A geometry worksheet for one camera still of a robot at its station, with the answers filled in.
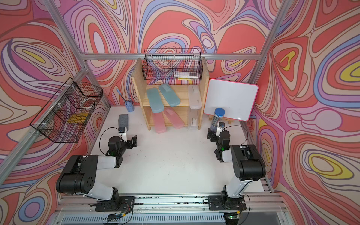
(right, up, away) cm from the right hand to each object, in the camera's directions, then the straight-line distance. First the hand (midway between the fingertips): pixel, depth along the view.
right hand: (216, 131), depth 96 cm
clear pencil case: (-16, +20, -12) cm, 28 cm away
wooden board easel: (+12, +7, +8) cm, 16 cm away
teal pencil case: (-41, +20, -10) cm, 47 cm away
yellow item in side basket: (-78, +9, -24) cm, 83 cm away
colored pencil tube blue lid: (0, +10, -6) cm, 11 cm away
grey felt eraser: (-70, +7, +12) cm, 71 cm away
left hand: (-59, -3, -2) cm, 59 cm away
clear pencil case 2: (-16, +9, +5) cm, 19 cm away
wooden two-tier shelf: (-24, +27, -5) cm, 37 cm away
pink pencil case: (-40, +6, +4) cm, 40 cm away
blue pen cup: (-66, +19, +15) cm, 71 cm away
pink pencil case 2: (-30, +9, +8) cm, 32 cm away
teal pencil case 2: (-30, +22, -10) cm, 39 cm away
